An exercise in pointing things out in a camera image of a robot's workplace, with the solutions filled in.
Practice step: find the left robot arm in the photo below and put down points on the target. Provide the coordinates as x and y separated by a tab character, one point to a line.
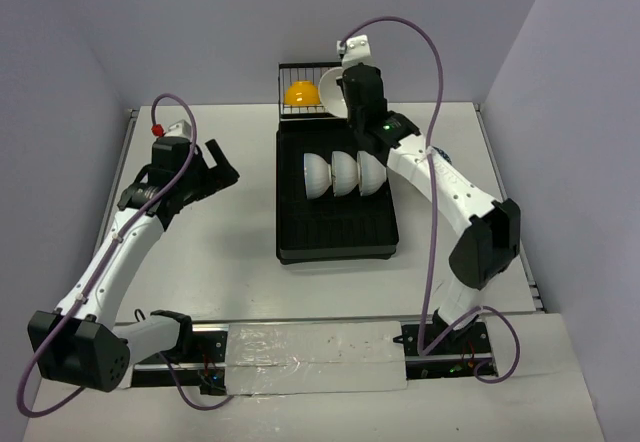
77	343

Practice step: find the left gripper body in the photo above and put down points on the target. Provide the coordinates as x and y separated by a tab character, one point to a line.
214	175

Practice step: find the white taped cover sheet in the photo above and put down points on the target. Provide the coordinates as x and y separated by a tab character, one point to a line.
309	358

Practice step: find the black dish rack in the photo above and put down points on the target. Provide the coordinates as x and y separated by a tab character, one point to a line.
327	228

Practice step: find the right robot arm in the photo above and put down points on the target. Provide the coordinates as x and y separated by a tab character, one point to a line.
488	230

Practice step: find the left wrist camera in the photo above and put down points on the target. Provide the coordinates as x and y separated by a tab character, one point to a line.
181	129

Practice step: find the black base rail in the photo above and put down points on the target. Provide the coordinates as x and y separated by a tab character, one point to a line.
203	368

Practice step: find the white bowl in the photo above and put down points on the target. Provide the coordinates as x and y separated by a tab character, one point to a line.
317	175
345	173
371	174

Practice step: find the blue patterned bowl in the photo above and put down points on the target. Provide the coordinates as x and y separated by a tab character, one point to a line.
444	154

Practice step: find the orange bowl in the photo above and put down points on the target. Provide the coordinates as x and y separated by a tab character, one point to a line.
330	92

